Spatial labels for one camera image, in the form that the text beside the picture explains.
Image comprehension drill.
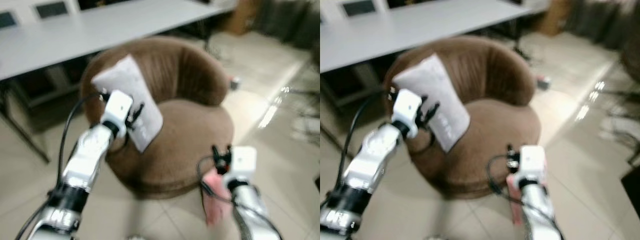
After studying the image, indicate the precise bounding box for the light grey rectangular pillow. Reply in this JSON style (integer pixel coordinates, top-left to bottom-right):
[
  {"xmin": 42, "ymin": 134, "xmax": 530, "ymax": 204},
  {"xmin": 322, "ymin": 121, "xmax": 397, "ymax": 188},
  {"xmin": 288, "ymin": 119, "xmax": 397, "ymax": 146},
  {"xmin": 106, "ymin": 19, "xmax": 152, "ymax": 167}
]
[
  {"xmin": 91, "ymin": 54, "xmax": 164, "ymax": 153},
  {"xmin": 392, "ymin": 53, "xmax": 471, "ymax": 153}
]

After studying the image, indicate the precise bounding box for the pink soft cloth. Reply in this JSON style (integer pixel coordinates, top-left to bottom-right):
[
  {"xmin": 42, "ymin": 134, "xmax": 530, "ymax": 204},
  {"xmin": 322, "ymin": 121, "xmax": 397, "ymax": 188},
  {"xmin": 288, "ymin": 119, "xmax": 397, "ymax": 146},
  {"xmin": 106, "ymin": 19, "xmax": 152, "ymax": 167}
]
[
  {"xmin": 202, "ymin": 167, "xmax": 234, "ymax": 229},
  {"xmin": 505, "ymin": 172, "xmax": 532, "ymax": 227}
]

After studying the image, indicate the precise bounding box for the brown round upholstered armchair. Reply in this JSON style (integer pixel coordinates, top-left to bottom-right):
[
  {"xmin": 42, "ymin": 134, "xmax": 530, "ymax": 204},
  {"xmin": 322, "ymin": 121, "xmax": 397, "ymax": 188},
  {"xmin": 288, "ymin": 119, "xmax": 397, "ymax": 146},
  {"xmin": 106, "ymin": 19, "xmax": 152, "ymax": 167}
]
[
  {"xmin": 383, "ymin": 35, "xmax": 542, "ymax": 200},
  {"xmin": 80, "ymin": 36, "xmax": 236, "ymax": 200}
]

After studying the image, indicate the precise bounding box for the black chair base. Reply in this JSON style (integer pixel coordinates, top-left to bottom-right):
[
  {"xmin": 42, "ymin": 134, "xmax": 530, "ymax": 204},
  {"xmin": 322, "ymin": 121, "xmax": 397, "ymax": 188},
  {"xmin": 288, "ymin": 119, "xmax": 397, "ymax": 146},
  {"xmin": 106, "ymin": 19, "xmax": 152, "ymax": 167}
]
[
  {"xmin": 280, "ymin": 86, "xmax": 321, "ymax": 147},
  {"xmin": 597, "ymin": 82, "xmax": 640, "ymax": 167}
]

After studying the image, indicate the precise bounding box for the long white table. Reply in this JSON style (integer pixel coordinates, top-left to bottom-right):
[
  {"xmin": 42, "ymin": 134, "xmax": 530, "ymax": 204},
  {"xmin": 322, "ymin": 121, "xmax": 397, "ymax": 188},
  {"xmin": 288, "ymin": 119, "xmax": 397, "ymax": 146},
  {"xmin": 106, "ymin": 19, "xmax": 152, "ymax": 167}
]
[
  {"xmin": 320, "ymin": 0, "xmax": 552, "ymax": 151},
  {"xmin": 0, "ymin": 0, "xmax": 239, "ymax": 164}
]

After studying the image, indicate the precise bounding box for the dark flat screen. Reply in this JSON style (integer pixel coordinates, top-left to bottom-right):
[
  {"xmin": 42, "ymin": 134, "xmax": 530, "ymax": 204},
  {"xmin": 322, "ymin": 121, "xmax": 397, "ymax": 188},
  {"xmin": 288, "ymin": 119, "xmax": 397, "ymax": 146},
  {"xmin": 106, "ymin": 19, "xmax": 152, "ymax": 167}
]
[
  {"xmin": 0, "ymin": 11, "xmax": 19, "ymax": 30},
  {"xmin": 34, "ymin": 1, "xmax": 70, "ymax": 20},
  {"xmin": 342, "ymin": 0, "xmax": 377, "ymax": 18},
  {"xmin": 387, "ymin": 0, "xmax": 437, "ymax": 10},
  {"xmin": 77, "ymin": 0, "xmax": 132, "ymax": 11}
]

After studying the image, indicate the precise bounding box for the black box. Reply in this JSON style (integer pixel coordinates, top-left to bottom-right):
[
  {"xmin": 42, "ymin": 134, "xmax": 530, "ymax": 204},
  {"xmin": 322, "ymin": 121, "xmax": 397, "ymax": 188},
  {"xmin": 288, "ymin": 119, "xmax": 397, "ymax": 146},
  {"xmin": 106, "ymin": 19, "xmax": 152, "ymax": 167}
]
[{"xmin": 620, "ymin": 166, "xmax": 640, "ymax": 207}]

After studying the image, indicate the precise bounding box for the brown wooden cabinet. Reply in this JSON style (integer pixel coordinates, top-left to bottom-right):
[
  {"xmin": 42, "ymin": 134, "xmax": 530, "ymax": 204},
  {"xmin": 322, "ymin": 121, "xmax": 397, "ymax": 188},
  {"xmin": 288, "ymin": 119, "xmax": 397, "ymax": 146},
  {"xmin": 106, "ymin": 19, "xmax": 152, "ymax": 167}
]
[
  {"xmin": 224, "ymin": 0, "xmax": 257, "ymax": 36},
  {"xmin": 532, "ymin": 0, "xmax": 572, "ymax": 36}
]

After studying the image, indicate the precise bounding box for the dark curtain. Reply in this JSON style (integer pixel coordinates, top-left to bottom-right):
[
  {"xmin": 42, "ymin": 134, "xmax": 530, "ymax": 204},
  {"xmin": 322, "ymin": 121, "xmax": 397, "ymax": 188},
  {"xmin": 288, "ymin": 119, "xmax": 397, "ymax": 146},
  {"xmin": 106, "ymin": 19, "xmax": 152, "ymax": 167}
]
[
  {"xmin": 254, "ymin": 0, "xmax": 321, "ymax": 51},
  {"xmin": 565, "ymin": 0, "xmax": 640, "ymax": 51}
]

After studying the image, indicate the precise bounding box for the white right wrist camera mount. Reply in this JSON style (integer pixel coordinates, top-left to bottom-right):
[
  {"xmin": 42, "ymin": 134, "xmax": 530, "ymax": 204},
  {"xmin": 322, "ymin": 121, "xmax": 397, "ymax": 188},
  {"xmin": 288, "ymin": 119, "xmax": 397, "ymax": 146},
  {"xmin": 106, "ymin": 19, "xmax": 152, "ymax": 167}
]
[
  {"xmin": 515, "ymin": 145, "xmax": 546, "ymax": 189},
  {"xmin": 222, "ymin": 146, "xmax": 258, "ymax": 189}
]

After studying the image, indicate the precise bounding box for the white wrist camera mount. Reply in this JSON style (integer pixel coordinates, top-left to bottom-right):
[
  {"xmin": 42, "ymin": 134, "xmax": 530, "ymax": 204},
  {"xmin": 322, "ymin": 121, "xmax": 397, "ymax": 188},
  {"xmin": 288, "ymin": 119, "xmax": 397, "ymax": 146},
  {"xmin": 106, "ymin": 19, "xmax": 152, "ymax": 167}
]
[
  {"xmin": 391, "ymin": 88, "xmax": 424, "ymax": 140},
  {"xmin": 100, "ymin": 90, "xmax": 134, "ymax": 139},
  {"xmin": 222, "ymin": 146, "xmax": 258, "ymax": 189},
  {"xmin": 515, "ymin": 145, "xmax": 546, "ymax": 189}
]

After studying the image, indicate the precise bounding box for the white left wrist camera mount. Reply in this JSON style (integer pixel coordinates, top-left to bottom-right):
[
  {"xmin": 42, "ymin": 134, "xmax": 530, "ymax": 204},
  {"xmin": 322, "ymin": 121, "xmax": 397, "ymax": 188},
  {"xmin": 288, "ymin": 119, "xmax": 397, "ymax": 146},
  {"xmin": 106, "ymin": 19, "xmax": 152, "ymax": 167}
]
[
  {"xmin": 391, "ymin": 88, "xmax": 424, "ymax": 140},
  {"xmin": 100, "ymin": 90, "xmax": 134, "ymax": 139}
]

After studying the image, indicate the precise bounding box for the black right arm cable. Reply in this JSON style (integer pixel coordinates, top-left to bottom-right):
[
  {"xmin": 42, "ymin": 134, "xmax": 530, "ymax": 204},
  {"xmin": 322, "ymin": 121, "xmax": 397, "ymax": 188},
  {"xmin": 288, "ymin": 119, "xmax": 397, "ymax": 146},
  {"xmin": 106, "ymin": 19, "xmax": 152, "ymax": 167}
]
[
  {"xmin": 196, "ymin": 155, "xmax": 282, "ymax": 240},
  {"xmin": 486, "ymin": 154, "xmax": 563, "ymax": 240}
]

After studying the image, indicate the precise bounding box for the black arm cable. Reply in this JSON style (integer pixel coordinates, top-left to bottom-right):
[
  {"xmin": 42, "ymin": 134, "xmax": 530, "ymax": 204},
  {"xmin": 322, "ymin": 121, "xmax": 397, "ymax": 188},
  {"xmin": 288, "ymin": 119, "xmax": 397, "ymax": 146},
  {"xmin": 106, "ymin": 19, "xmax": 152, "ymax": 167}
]
[
  {"xmin": 196, "ymin": 155, "xmax": 282, "ymax": 240},
  {"xmin": 15, "ymin": 91, "xmax": 108, "ymax": 240},
  {"xmin": 486, "ymin": 154, "xmax": 563, "ymax": 240},
  {"xmin": 320, "ymin": 90, "xmax": 397, "ymax": 208}
]

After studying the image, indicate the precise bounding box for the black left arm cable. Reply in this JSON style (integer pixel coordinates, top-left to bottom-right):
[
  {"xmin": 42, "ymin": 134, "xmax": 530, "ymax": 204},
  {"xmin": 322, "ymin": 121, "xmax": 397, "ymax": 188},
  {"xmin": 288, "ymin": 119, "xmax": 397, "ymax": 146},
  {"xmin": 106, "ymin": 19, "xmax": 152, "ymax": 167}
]
[
  {"xmin": 320, "ymin": 90, "xmax": 397, "ymax": 208},
  {"xmin": 15, "ymin": 91, "xmax": 108, "ymax": 240}
]

